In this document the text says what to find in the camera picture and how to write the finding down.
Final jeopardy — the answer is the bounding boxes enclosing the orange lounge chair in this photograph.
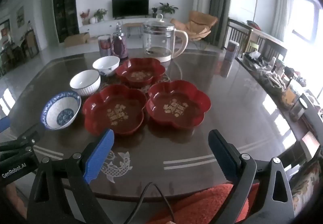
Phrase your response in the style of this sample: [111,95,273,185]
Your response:
[170,10,219,40]

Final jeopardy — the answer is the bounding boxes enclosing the orange fleece garment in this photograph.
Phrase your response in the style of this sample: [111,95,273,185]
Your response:
[146,181,260,224]

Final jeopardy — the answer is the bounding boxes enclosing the window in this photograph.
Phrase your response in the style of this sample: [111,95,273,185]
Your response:
[290,0,323,48]

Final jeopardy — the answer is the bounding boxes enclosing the large green potted plant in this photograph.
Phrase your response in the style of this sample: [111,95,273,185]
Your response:
[158,2,178,15]

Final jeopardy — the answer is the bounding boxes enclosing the dark wooden chair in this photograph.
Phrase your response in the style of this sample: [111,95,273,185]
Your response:
[256,36,288,62]
[227,18,253,50]

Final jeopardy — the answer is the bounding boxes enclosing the black cable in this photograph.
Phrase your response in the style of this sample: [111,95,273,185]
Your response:
[133,182,176,224]

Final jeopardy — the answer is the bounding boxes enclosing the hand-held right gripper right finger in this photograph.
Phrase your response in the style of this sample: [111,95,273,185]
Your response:
[208,129,299,224]

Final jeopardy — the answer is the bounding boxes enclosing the glass electric kettle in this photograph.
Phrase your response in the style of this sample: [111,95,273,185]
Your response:
[143,14,189,63]

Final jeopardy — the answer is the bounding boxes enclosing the blue patterned bowl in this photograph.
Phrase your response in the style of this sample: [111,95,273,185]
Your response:
[40,91,82,130]

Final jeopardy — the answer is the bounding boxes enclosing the small wooden bench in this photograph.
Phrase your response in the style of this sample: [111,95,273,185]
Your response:
[124,22,143,38]

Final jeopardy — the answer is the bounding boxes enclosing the amber jar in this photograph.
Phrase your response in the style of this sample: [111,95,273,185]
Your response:
[281,85,296,110]

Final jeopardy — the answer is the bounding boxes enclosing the framed wall picture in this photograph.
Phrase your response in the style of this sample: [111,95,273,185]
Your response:
[16,6,25,28]

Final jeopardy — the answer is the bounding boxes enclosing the red flower plant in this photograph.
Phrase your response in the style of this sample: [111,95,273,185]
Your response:
[80,10,91,25]

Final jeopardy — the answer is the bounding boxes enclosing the red flower-shaped plate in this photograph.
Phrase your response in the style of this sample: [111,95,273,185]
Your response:
[82,84,147,137]
[146,80,211,131]
[115,58,166,88]

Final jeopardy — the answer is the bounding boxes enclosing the floral patterned cushion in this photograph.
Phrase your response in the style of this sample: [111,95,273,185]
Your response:
[290,153,323,214]

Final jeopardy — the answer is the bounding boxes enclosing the purple glass jar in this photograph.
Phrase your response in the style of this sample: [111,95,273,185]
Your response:
[112,22,128,60]

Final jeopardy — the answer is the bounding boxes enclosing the cardboard box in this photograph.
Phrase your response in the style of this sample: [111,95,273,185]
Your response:
[64,32,90,48]

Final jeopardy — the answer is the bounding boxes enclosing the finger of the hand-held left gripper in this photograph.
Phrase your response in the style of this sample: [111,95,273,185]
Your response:
[0,116,11,134]
[0,123,46,161]

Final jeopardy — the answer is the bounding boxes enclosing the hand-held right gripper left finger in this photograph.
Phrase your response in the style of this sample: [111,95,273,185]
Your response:
[26,128,115,224]

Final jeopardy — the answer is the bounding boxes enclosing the green plant white pot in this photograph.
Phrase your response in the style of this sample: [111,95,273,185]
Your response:
[94,8,108,22]

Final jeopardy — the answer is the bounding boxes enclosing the white bowl blue flowers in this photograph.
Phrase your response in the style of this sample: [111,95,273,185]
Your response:
[92,56,121,77]

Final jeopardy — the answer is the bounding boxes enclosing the black television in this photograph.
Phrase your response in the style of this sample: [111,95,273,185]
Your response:
[112,0,149,18]

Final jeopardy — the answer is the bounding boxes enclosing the white and red box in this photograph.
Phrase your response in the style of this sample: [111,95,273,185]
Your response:
[301,132,321,161]

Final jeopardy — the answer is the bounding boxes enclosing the white television cabinet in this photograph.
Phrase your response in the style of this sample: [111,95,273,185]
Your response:
[78,15,177,35]

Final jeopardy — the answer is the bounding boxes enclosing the white ribbed bowl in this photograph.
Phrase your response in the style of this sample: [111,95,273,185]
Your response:
[70,69,101,97]

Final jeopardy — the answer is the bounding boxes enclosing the white sheer curtain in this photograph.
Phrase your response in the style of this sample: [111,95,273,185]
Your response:
[271,0,299,38]

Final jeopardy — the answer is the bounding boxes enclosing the dark tall cabinet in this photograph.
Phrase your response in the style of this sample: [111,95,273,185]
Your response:
[53,0,80,43]

